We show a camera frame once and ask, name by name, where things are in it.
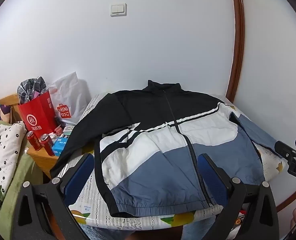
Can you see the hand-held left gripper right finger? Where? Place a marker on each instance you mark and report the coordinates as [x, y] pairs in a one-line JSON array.
[[213, 177]]

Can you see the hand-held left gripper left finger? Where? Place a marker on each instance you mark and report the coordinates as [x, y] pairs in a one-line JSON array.
[[79, 173]]

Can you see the black white blue jacket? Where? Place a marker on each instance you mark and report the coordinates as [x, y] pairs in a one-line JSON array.
[[163, 142]]

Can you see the fruit print bed sheet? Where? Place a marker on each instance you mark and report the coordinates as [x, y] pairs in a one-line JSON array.
[[92, 197]]

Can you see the blue tissue box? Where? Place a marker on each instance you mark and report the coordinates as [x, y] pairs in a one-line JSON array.
[[60, 147]]

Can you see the wooden nightstand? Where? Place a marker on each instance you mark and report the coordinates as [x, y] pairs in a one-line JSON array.
[[44, 161]]

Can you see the red drink can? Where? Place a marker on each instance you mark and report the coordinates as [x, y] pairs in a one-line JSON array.
[[47, 145], [34, 141]]

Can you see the white remote control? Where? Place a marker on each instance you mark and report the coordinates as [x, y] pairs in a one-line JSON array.
[[68, 130]]

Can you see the green blanket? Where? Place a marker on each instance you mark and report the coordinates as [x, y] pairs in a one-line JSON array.
[[20, 180]]

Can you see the red paper bag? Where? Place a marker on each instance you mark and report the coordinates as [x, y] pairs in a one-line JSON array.
[[37, 115]]

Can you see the white plastic bag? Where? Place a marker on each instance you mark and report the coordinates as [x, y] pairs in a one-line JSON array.
[[69, 100]]

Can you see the white floral quilt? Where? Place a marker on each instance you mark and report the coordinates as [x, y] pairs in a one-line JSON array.
[[2, 150]]

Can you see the checkered dark cloth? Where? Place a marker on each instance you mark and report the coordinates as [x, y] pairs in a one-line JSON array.
[[32, 87]]

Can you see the wooden headboard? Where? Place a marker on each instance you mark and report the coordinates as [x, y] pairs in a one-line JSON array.
[[5, 105]]

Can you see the brown wooden door frame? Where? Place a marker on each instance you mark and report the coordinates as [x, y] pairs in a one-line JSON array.
[[238, 42]]

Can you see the white wall light switch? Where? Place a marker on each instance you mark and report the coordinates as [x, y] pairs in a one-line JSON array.
[[118, 9]]

